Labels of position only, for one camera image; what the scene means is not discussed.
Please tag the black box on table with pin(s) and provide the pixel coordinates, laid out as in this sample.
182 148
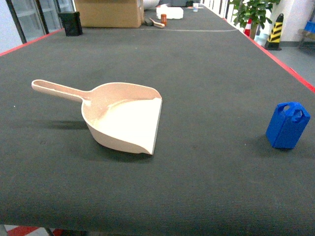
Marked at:
71 23

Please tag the red white traffic cone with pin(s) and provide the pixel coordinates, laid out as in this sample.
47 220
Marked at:
247 29

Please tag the beige plastic dustpan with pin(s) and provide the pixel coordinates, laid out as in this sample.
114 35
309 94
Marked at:
120 116

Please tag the yellow black striped bollard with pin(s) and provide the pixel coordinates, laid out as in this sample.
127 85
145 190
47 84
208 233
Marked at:
273 41

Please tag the orange can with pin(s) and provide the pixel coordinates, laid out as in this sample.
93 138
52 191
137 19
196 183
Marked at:
163 19

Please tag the large cardboard box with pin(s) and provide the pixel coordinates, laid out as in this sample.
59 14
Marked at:
110 13

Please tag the white foam block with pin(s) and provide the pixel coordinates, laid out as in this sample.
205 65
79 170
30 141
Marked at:
170 12

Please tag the green potted plant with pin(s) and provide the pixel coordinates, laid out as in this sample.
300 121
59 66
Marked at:
256 10

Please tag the white paper cup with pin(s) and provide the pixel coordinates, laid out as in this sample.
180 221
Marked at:
195 7

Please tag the blue plastic part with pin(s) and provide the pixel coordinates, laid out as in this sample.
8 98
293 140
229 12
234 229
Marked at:
287 124

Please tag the small hand brush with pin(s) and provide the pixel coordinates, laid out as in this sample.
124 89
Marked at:
150 22

